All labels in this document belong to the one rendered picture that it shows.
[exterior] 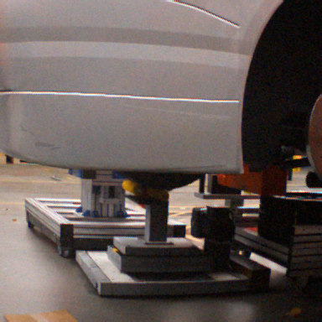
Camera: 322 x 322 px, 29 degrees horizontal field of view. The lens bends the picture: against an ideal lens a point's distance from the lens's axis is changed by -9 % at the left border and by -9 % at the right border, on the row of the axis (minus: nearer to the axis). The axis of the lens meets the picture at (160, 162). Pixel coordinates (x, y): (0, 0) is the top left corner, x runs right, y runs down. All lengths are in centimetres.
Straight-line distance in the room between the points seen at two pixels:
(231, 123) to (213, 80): 10
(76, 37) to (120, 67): 12
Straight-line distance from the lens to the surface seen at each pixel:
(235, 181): 371
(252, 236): 369
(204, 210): 368
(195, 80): 142
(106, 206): 441
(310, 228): 325
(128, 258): 336
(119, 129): 137
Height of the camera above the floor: 83
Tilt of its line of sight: 3 degrees down
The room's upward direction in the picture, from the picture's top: 3 degrees clockwise
